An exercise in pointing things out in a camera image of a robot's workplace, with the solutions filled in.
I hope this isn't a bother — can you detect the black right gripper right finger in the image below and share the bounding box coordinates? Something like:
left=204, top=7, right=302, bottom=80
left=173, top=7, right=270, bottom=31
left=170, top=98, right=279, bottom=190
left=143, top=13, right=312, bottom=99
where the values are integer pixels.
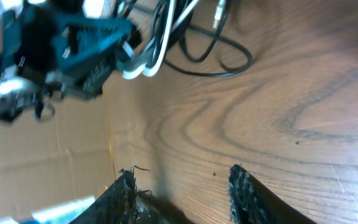
left=228, top=164, right=315, bottom=224

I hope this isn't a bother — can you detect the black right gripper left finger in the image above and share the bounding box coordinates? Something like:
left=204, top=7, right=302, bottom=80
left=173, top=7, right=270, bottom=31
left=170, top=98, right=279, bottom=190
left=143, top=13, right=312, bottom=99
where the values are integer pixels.
left=70, top=168, right=193, bottom=224

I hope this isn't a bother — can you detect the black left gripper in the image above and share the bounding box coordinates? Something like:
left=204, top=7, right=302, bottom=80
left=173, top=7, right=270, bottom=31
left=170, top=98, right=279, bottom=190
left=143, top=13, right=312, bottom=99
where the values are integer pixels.
left=0, top=6, right=132, bottom=100

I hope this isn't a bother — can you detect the white usb cable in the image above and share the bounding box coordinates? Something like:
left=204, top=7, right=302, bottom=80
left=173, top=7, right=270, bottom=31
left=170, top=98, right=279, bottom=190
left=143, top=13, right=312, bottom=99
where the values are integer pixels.
left=121, top=0, right=226, bottom=80

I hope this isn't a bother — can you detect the black usb cable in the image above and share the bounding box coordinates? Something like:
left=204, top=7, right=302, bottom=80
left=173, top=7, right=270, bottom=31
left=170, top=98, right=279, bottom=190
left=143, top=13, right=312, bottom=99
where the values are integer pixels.
left=113, top=0, right=254, bottom=78

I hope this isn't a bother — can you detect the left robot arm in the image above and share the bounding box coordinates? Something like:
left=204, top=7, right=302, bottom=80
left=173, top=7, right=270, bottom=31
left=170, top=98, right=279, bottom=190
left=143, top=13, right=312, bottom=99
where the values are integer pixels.
left=0, top=3, right=134, bottom=123

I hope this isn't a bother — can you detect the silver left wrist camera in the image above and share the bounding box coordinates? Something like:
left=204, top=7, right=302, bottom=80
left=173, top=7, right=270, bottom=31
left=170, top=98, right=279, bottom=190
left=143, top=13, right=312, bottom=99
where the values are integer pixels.
left=82, top=0, right=115, bottom=19

